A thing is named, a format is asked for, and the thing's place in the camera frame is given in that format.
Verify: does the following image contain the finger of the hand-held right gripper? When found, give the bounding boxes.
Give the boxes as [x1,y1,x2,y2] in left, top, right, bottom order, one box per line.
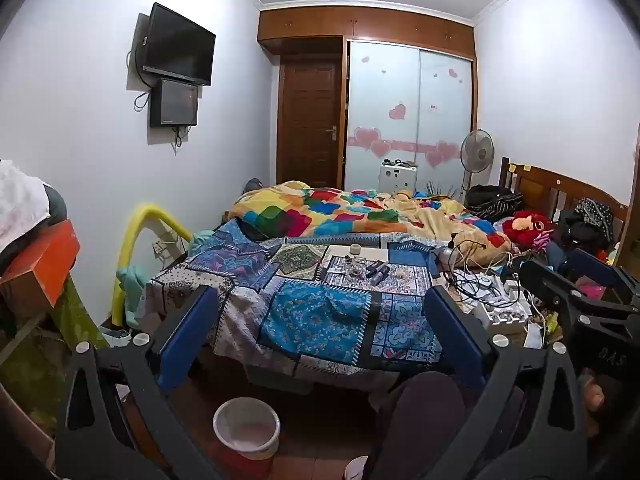
[566,248,640,307]
[519,258,640,322]

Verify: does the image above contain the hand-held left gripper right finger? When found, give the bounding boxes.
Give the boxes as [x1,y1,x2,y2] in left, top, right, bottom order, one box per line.
[424,286,590,480]

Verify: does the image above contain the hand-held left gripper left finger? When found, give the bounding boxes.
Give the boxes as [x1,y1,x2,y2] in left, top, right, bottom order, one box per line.
[54,284,226,480]

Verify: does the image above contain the white waste bin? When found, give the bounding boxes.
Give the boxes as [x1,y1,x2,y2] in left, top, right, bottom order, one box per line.
[212,397,281,461]

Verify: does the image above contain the person's right hand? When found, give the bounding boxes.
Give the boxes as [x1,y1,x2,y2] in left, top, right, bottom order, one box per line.
[580,376,610,438]

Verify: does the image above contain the black clothes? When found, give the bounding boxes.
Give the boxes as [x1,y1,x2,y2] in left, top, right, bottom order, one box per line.
[549,197,617,257]

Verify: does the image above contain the red plush toy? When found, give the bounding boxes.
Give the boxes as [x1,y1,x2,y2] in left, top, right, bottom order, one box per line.
[502,209,552,247]

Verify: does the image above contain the teal cloth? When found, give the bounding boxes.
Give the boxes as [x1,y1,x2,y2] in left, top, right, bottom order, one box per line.
[117,229,216,322]

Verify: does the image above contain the wooden bed headboard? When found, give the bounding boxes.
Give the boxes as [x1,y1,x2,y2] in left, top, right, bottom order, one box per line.
[499,156,631,263]

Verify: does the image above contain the black striped bag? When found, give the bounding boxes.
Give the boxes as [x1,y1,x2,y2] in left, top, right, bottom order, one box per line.
[467,184,524,219]

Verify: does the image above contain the bed with patchwork quilt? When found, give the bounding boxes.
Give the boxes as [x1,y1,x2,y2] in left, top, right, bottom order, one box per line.
[144,219,447,377]

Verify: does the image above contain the yellow foam tube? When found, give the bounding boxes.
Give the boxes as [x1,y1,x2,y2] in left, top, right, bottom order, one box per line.
[110,203,194,329]

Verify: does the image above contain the orange box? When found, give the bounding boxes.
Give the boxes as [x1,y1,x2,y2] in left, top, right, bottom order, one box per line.
[0,220,81,312]

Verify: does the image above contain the colourful patch blanket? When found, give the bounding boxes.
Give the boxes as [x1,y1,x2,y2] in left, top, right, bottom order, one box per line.
[229,180,514,262]

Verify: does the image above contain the standing fan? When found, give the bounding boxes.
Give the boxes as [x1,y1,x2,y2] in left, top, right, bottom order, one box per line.
[459,129,496,207]

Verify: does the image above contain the green leaf-print bag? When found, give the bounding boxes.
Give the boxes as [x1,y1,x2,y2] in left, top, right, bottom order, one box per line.
[0,275,109,428]

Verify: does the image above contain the small white cabinet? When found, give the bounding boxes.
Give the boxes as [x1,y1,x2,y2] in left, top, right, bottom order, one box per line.
[378,160,419,195]

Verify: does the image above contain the dark grey bag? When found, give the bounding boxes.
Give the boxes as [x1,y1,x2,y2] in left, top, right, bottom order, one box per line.
[42,184,69,232]

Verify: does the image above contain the pink heart stickers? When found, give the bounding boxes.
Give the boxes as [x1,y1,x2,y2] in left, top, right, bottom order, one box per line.
[348,54,463,168]

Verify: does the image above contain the white cloth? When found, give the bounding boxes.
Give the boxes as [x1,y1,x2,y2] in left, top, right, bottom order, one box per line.
[0,160,52,254]

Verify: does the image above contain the brown wooden door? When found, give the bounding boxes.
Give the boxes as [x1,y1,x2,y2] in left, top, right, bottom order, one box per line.
[276,61,344,192]

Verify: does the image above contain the wooden wardrobe with frosted doors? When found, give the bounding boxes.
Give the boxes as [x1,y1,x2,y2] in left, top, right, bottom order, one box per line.
[257,6,476,206]

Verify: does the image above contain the black cable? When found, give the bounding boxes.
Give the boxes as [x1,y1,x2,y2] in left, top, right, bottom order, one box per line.
[447,232,488,273]

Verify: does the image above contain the small black wall monitor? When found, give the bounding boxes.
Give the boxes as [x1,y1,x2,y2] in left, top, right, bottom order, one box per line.
[149,78,200,129]

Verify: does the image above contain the black wall television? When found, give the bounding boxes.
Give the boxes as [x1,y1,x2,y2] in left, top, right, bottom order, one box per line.
[142,2,217,86]

